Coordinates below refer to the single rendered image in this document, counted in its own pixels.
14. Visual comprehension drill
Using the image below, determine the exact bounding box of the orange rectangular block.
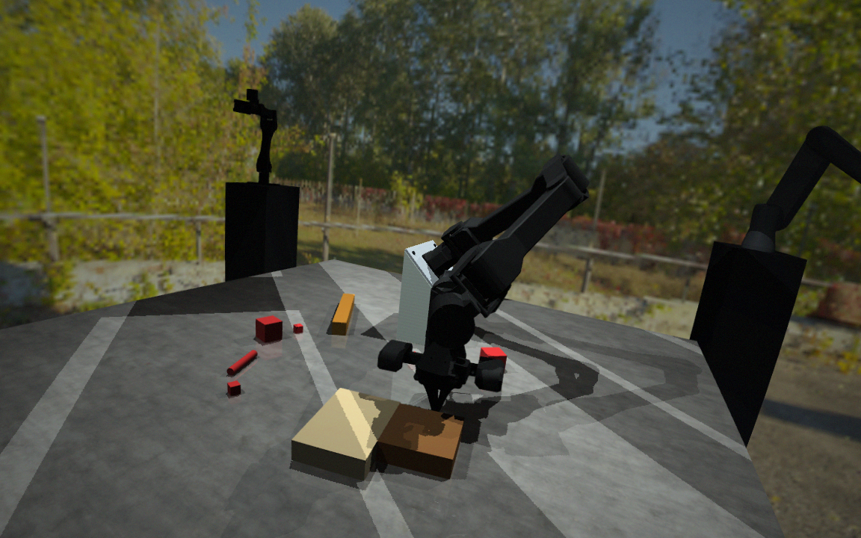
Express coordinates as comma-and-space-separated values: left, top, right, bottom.
331, 294, 355, 336

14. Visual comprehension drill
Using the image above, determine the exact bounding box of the red cylinder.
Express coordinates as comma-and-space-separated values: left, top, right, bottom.
227, 350, 258, 375

